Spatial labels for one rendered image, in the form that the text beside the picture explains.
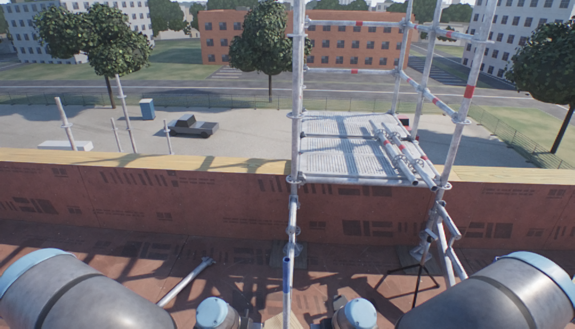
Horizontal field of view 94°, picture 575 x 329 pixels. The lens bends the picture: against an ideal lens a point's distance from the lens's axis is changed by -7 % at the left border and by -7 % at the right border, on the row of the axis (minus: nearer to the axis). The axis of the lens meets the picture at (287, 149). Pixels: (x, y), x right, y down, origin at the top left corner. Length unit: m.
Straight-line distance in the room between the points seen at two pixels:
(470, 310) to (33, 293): 0.57
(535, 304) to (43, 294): 0.64
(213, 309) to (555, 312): 0.81
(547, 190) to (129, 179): 3.41
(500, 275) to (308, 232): 2.18
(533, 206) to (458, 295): 2.58
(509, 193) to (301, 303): 1.83
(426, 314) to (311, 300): 1.86
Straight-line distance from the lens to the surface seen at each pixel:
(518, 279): 0.52
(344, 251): 2.65
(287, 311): 1.80
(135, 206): 2.88
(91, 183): 2.98
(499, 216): 2.94
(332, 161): 2.33
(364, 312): 1.00
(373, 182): 2.17
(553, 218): 3.23
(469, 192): 2.65
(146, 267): 2.71
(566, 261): 3.47
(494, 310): 0.47
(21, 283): 0.55
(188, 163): 2.52
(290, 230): 1.95
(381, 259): 2.66
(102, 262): 2.92
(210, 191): 2.47
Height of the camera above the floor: 1.89
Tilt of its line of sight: 27 degrees down
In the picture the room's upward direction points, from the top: straight up
